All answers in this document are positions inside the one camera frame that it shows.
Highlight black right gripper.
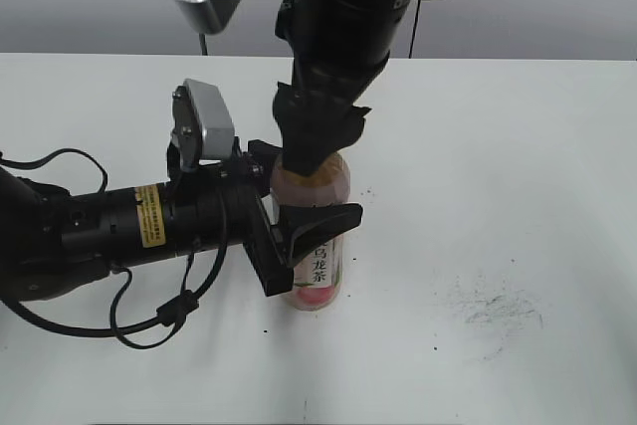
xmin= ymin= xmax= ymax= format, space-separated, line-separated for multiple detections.
xmin=273 ymin=47 xmax=391 ymax=177

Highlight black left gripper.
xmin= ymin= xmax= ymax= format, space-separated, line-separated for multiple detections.
xmin=191 ymin=139 xmax=362 ymax=296

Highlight oolong tea bottle pink label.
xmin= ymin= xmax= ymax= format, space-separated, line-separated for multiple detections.
xmin=271 ymin=153 xmax=350 ymax=312

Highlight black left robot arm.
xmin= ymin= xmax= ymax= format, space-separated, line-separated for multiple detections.
xmin=1 ymin=140 xmax=362 ymax=301

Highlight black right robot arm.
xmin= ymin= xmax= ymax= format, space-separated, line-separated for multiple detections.
xmin=273 ymin=0 xmax=410 ymax=176

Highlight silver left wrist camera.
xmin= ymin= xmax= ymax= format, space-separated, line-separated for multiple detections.
xmin=171 ymin=79 xmax=235 ymax=172

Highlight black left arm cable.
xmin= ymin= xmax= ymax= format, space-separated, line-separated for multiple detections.
xmin=0 ymin=147 xmax=230 ymax=349

